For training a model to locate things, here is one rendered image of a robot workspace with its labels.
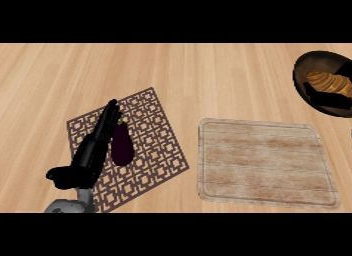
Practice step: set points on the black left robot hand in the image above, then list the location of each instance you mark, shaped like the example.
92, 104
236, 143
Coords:
90, 156

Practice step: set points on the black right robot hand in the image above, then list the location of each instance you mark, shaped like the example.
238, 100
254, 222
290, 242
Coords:
337, 98

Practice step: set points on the golden brown croissant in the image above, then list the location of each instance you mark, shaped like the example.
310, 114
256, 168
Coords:
331, 84

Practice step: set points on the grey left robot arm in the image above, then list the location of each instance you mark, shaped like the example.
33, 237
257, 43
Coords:
71, 203

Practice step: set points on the dark round pan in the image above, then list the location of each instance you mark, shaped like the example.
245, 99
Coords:
312, 66

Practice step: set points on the pale wooden cutting board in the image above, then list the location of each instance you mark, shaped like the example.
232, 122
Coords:
265, 160

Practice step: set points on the dark purple eggplant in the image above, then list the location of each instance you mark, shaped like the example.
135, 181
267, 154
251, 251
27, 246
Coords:
121, 148

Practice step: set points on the brown patterned placemat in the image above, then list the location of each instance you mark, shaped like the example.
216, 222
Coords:
154, 146

